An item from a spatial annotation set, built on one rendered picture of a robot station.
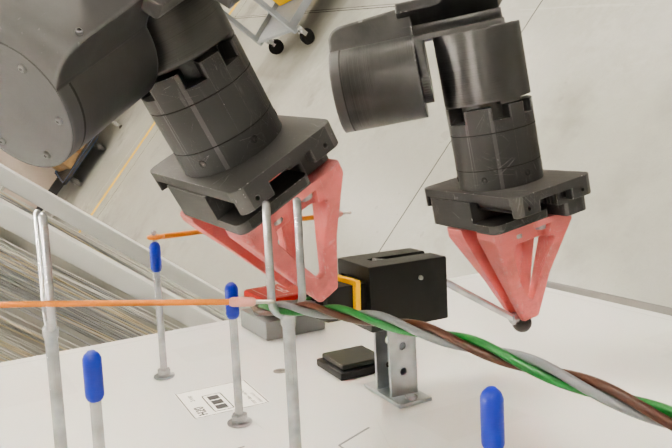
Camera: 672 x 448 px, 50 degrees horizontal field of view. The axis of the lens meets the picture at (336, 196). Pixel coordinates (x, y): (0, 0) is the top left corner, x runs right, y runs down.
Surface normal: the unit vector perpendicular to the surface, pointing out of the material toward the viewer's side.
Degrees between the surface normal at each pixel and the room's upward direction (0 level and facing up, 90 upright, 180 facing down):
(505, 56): 82
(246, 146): 93
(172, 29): 91
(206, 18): 103
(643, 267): 0
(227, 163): 82
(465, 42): 56
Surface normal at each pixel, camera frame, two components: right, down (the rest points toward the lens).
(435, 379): -0.05, -0.99
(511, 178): 0.08, 0.17
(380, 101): -0.08, 0.50
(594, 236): -0.72, -0.52
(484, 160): -0.41, 0.25
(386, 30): -0.22, -0.23
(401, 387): 0.45, 0.07
